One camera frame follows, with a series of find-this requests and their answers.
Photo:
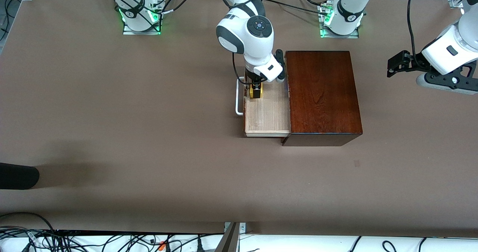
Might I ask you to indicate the metal corner bracket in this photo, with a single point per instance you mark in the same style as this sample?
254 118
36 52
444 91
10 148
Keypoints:
455 2

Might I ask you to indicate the dark wooden cabinet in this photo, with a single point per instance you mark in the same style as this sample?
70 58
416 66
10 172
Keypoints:
321 102

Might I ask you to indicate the yellow block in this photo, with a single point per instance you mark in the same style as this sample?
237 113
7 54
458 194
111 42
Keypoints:
251 93

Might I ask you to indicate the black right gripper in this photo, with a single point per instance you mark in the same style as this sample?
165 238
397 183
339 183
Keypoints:
254 80

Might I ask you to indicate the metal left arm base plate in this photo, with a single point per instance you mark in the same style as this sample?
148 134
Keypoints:
347 36

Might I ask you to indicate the aluminium frame post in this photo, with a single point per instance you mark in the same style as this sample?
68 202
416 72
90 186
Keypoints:
229 240

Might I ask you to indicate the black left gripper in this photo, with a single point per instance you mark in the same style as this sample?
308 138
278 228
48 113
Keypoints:
415 61

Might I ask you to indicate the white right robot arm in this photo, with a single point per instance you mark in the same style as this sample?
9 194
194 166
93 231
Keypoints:
254 39

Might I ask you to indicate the black ribbed cylinder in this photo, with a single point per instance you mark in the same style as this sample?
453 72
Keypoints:
18 175

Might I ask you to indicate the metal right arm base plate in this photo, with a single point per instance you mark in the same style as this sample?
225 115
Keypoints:
143 32

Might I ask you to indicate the wooden drawer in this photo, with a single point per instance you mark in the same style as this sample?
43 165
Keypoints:
267 110

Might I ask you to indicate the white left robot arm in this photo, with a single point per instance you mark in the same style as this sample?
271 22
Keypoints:
453 43

